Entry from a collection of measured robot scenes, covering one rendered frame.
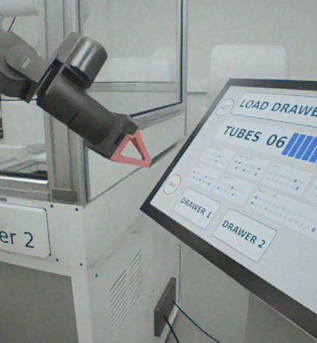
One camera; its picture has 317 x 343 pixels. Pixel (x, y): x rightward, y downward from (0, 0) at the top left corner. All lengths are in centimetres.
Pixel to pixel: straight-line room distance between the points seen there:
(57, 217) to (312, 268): 54
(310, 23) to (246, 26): 66
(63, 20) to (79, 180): 31
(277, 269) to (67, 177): 46
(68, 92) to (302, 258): 36
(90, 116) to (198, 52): 348
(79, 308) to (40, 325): 15
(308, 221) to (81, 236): 48
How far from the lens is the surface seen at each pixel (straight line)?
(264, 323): 62
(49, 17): 73
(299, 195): 45
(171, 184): 63
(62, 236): 79
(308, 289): 40
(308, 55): 403
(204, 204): 54
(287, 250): 43
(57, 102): 50
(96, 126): 52
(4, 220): 85
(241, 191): 51
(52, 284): 89
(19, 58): 50
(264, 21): 400
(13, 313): 103
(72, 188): 74
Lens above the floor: 120
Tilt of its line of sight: 15 degrees down
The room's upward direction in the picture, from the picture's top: straight up
